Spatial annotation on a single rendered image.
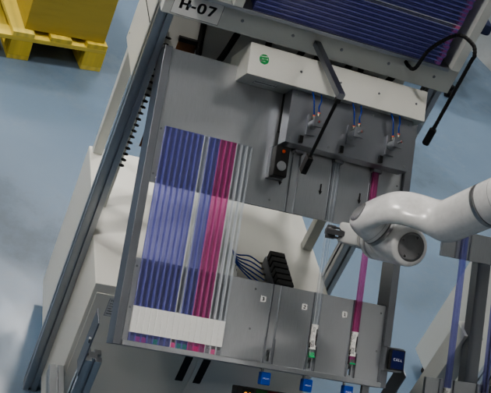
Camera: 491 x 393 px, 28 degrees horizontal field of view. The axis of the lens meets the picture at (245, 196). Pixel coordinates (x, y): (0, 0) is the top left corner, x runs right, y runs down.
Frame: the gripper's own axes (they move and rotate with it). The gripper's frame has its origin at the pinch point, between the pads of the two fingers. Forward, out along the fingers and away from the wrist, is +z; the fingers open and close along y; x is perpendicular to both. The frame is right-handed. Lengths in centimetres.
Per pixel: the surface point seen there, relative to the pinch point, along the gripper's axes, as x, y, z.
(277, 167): -12.5, 17.5, 8.3
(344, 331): 23.1, -8.5, 7.0
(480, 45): -163, -266, 406
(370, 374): 32.2, -17.0, 5.4
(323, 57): -39.7, 15.0, 1.1
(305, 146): -18.9, 11.5, 8.7
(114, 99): -26, 47, 75
